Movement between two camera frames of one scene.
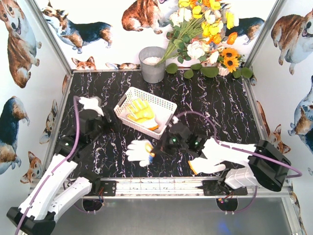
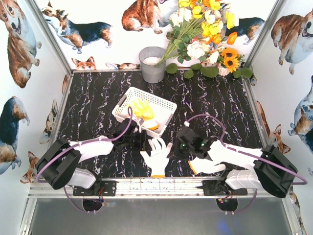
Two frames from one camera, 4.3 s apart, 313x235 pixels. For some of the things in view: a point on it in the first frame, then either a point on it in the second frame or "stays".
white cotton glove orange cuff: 203,164 stays
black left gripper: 111,120 → 142,138
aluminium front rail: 176,187 stays
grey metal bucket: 152,72 stays
